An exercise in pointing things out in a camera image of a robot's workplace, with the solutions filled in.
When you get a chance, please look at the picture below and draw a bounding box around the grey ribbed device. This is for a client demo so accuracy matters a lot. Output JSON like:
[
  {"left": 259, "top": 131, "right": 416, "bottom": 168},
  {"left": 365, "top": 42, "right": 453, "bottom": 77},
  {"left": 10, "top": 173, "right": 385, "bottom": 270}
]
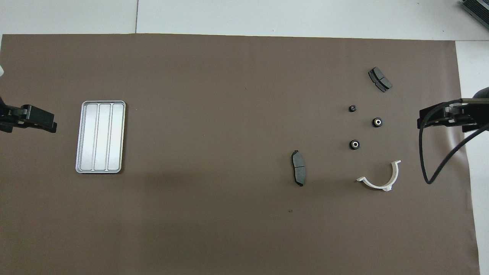
[{"left": 460, "top": 0, "right": 489, "bottom": 30}]

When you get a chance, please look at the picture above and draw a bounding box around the brown table mat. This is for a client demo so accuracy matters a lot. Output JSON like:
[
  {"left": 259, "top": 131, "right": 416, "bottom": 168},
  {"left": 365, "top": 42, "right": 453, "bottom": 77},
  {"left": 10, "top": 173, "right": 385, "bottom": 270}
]
[{"left": 0, "top": 34, "right": 481, "bottom": 275}]

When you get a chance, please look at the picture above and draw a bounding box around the silver metal tray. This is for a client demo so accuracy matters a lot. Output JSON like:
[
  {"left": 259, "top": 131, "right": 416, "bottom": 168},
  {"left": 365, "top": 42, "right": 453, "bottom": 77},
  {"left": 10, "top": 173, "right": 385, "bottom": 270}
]
[{"left": 75, "top": 100, "right": 126, "bottom": 174}]

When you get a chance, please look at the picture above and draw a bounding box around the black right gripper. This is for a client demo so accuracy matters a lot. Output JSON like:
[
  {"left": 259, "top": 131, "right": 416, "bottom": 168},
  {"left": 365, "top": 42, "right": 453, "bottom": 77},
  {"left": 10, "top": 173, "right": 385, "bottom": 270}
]
[{"left": 417, "top": 87, "right": 489, "bottom": 133}]

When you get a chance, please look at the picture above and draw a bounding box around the white half-ring clamp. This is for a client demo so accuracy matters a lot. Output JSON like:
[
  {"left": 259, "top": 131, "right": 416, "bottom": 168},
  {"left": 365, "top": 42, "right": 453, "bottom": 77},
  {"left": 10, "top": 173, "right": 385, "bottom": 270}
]
[{"left": 356, "top": 160, "right": 402, "bottom": 192}]

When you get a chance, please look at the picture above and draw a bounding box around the short grey brake pad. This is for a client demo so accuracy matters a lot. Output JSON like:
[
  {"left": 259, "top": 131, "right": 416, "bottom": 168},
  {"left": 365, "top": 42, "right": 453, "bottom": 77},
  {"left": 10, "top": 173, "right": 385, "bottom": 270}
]
[{"left": 368, "top": 67, "right": 393, "bottom": 93}]

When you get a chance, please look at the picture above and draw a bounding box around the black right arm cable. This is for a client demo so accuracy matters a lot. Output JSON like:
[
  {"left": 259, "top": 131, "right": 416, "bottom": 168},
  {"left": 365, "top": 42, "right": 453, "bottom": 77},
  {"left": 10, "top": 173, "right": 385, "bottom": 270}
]
[{"left": 419, "top": 98, "right": 489, "bottom": 185}]

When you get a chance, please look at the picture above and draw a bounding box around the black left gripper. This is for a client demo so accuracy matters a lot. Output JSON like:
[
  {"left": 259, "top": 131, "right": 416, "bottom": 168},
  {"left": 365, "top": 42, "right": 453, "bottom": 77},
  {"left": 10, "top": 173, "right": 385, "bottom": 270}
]
[{"left": 0, "top": 95, "right": 58, "bottom": 133}]

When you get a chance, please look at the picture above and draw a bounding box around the long grey brake pad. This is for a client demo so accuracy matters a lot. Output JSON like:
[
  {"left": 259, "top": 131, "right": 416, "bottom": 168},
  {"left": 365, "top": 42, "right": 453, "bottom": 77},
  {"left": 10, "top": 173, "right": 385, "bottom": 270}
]
[{"left": 291, "top": 150, "right": 306, "bottom": 187}]

